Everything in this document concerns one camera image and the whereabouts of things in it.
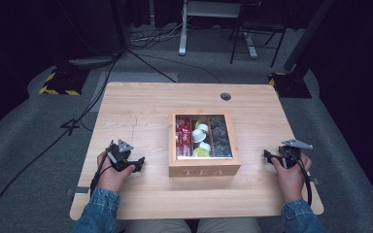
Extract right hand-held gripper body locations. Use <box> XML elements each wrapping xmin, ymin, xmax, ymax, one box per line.
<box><xmin>277</xmin><ymin>138</ymin><xmax>315</xmax><ymax>170</ymax></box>

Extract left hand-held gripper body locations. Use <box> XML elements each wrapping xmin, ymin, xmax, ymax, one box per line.
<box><xmin>106</xmin><ymin>138</ymin><xmax>137</xmax><ymax>173</ymax></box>

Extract person's left hand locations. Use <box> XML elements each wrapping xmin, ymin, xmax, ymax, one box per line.
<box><xmin>95</xmin><ymin>150</ymin><xmax>137</xmax><ymax>194</ymax></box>

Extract person's right hand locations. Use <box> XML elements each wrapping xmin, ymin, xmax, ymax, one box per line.
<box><xmin>270</xmin><ymin>152</ymin><xmax>313</xmax><ymax>205</ymax></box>

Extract bundle of red tea packets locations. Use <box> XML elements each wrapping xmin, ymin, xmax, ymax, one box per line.
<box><xmin>175</xmin><ymin>116</ymin><xmax>193</xmax><ymax>158</ymax></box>

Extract pile of dark capsules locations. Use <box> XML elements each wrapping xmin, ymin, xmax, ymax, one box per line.
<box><xmin>209</xmin><ymin>116</ymin><xmax>233</xmax><ymax>158</ymax></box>

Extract large white capsule cup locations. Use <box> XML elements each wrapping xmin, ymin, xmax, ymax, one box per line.
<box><xmin>191</xmin><ymin>129</ymin><xmax>208</xmax><ymax>144</ymax></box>

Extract wooden tea box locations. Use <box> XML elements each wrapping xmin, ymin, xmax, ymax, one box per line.
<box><xmin>167</xmin><ymin>110</ymin><xmax>243</xmax><ymax>179</ymax></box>

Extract black stand base striped edge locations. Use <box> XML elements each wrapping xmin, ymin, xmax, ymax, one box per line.
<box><xmin>268</xmin><ymin>71</ymin><xmax>313</xmax><ymax>99</ymax></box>
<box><xmin>38</xmin><ymin>65</ymin><xmax>90</xmax><ymax>97</ymax></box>

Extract person's legs in beige trousers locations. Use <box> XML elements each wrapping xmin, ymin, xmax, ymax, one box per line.
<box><xmin>121</xmin><ymin>216</ymin><xmax>264</xmax><ymax>233</ymax></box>

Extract black metal chair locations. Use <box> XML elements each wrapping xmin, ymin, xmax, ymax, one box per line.
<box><xmin>228</xmin><ymin>0</ymin><xmax>288</xmax><ymax>69</ymax></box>

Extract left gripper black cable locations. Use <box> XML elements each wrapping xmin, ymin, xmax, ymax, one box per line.
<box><xmin>89</xmin><ymin>151</ymin><xmax>115</xmax><ymax>197</ymax></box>

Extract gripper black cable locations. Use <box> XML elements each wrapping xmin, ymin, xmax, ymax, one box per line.
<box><xmin>286</xmin><ymin>151</ymin><xmax>314</xmax><ymax>207</ymax></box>
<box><xmin>89</xmin><ymin>151</ymin><xmax>115</xmax><ymax>197</ymax></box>

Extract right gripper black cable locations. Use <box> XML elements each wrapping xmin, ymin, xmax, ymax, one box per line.
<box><xmin>286</xmin><ymin>151</ymin><xmax>314</xmax><ymax>207</ymax></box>

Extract long black floor cable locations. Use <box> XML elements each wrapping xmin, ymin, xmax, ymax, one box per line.
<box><xmin>0</xmin><ymin>52</ymin><xmax>121</xmax><ymax>233</ymax></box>

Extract thin black floor cable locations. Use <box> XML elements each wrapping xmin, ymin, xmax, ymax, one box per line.
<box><xmin>126</xmin><ymin>48</ymin><xmax>223</xmax><ymax>84</ymax></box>

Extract black slanted post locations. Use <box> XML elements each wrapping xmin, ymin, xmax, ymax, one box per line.
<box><xmin>283</xmin><ymin>0</ymin><xmax>335</xmax><ymax>73</ymax></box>

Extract bundle of floor cables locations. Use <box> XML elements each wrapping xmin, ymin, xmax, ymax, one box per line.
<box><xmin>127</xmin><ymin>20</ymin><xmax>190</xmax><ymax>50</ymax></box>

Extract white desk frame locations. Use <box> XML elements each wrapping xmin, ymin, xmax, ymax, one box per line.
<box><xmin>177</xmin><ymin>0</ymin><xmax>259</xmax><ymax>59</ymax></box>

